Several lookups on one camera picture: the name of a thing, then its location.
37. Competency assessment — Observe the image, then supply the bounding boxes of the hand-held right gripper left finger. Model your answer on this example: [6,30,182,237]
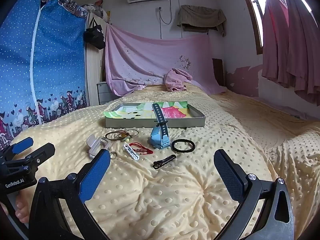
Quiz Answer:
[28,149,111,240]

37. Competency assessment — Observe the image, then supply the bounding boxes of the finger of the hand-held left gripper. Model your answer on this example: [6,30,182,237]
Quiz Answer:
[0,137,34,160]
[10,142,56,174]

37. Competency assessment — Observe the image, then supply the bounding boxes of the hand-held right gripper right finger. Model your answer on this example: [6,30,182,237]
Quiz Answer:
[214,149,295,240]

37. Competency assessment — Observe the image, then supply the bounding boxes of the white chain-shaped hair clip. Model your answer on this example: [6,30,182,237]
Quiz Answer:
[123,143,140,161]

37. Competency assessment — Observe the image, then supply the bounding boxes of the red string bracelet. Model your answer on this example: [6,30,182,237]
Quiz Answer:
[129,142,153,155]

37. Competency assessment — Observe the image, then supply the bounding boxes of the black hair tie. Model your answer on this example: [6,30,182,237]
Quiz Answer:
[171,139,196,153]

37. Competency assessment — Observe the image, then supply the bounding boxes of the black hair clip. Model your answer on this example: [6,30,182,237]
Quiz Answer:
[153,154,177,169]

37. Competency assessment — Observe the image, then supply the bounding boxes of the blue smartwatch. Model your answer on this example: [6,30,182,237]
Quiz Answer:
[149,103,170,150]

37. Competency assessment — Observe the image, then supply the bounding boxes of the grey metal tray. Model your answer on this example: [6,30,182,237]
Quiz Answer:
[103,101,206,129]

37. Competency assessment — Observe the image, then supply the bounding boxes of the person's bare foot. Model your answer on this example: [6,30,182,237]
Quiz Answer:
[0,190,32,224]

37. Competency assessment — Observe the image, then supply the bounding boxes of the colourful printed paper sheet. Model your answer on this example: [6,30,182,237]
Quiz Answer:
[104,101,188,119]

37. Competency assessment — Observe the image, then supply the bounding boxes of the grey drawer cabinet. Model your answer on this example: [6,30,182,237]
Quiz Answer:
[97,81,118,105]

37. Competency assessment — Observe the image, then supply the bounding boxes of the blue dotted wardrobe cover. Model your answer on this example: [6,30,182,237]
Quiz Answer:
[0,0,88,150]

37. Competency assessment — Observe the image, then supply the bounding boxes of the beige wooden wardrobe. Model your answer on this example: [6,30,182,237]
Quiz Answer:
[85,11,108,107]

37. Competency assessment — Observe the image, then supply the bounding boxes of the brown board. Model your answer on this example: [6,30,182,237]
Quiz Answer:
[212,58,225,87]

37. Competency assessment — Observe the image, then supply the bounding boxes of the crumpled pink towel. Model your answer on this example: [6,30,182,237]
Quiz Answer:
[164,68,193,92]

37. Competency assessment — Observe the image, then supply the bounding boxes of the black bag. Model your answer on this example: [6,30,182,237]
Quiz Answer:
[83,15,107,50]

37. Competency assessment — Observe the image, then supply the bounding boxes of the pink hanging sheet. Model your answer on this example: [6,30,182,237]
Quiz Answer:
[104,24,227,97]

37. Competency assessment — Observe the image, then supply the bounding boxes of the pink curtain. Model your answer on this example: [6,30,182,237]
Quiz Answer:
[246,0,297,90]
[285,0,320,107]

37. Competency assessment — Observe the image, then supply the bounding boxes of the printed fabric bundle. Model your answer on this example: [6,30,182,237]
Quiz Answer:
[80,3,108,20]

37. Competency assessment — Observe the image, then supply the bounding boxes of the olive cloth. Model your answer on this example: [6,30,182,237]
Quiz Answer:
[177,4,227,37]

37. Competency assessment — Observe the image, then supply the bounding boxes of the brown framed window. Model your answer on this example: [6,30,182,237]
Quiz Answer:
[237,0,313,55]

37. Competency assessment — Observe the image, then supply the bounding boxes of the black power cable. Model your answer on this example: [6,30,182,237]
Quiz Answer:
[159,0,173,25]

